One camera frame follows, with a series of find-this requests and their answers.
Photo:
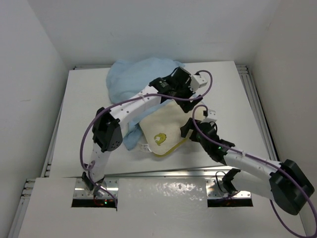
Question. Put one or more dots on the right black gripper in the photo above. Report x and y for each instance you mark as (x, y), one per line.
(185, 128)

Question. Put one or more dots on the cream pillow with yellow edge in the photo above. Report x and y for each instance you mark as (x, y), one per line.
(161, 130)

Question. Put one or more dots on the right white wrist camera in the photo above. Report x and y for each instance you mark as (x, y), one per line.
(210, 116)

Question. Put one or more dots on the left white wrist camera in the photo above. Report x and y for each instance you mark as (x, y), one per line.
(197, 82)

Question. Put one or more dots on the white front cover panel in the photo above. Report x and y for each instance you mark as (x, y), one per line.
(150, 208)

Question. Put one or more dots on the light blue pillowcase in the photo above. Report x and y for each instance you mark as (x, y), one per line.
(125, 79)

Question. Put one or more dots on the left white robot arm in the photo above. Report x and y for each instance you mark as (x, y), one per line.
(109, 122)

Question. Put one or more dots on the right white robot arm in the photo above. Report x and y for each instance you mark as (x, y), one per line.
(282, 182)

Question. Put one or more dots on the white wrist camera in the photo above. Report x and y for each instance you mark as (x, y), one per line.
(210, 116)
(197, 82)

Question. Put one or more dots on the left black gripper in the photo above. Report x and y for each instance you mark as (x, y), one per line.
(186, 104)

